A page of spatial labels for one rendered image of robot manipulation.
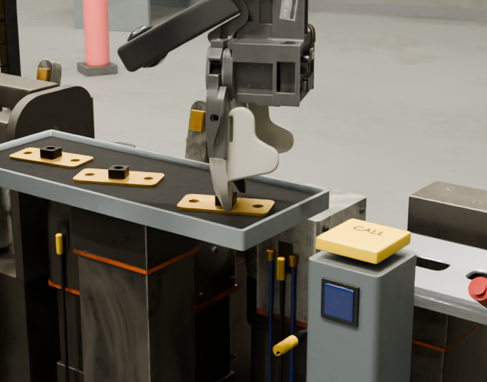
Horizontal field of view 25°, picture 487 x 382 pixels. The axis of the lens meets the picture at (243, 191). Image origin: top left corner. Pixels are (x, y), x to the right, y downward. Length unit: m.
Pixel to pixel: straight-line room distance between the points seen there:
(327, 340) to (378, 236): 0.10
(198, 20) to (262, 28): 0.05
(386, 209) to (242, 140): 3.62
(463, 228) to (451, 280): 0.17
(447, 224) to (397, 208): 3.14
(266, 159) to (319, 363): 0.18
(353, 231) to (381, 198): 3.74
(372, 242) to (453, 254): 0.44
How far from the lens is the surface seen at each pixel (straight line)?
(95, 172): 1.10
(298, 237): 1.13
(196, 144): 1.63
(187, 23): 0.94
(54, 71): 1.87
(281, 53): 0.92
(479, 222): 1.42
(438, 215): 1.45
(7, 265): 1.42
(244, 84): 0.94
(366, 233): 0.94
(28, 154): 1.17
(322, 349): 0.96
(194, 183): 1.07
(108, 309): 1.11
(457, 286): 1.26
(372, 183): 4.89
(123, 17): 8.57
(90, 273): 1.11
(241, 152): 0.95
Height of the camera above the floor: 1.49
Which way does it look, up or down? 18 degrees down
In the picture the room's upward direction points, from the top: straight up
